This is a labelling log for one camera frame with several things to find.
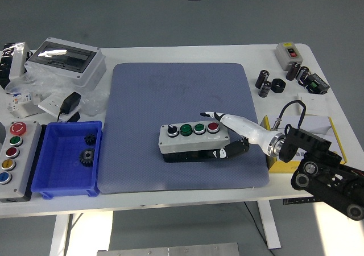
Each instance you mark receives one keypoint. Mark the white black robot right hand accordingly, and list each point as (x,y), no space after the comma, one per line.
(247,129)

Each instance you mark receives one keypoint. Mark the grey four-button control box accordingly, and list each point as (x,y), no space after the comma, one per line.
(185,145)

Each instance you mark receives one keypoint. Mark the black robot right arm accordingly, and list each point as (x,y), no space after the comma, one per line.
(310,150)

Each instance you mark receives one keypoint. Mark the grey five-button control box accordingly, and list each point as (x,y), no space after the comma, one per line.
(24,165)

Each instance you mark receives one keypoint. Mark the black cylindrical capacitor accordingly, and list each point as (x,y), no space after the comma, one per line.
(293,71)
(302,73)
(265,88)
(261,79)

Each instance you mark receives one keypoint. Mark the black hex nut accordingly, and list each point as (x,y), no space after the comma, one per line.
(278,86)

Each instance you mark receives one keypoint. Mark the yellow white cardboard box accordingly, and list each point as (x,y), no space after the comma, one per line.
(321,126)

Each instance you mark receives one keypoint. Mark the black module with green terminal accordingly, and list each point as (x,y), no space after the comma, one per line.
(318,84)

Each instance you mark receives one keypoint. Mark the black table control panel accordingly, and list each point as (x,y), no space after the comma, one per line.
(295,201)

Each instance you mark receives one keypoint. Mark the grey-blue table mat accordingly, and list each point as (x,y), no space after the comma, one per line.
(159,96)

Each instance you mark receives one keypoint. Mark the white table leg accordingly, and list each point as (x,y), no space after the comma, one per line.
(270,227)
(58,236)

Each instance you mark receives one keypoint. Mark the small black bevel gear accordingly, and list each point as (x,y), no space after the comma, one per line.
(90,139)

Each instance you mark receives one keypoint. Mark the large black bevel gear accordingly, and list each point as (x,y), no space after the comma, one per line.
(87,157)

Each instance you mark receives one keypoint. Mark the black power adapter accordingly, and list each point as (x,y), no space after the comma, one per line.
(70,102)

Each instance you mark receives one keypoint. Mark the blue plastic bin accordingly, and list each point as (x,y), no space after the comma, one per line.
(64,179)

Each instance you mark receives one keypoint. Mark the clear plastic bag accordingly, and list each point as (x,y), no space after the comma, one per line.
(51,82)

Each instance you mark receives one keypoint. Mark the white circuit breaker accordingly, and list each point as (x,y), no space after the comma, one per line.
(22,102)

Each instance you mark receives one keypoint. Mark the white wall switch plate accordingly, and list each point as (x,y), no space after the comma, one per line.
(317,106)

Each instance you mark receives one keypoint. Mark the grey two-button switch box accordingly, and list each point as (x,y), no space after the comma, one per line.
(283,55)

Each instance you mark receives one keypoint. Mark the grey enclosure with clear lid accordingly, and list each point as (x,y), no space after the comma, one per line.
(85,74)

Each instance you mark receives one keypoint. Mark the white wall socket plate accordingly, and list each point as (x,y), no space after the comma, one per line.
(49,104)

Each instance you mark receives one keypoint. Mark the grey enclosure with black base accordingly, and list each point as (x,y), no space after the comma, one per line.
(18,61)

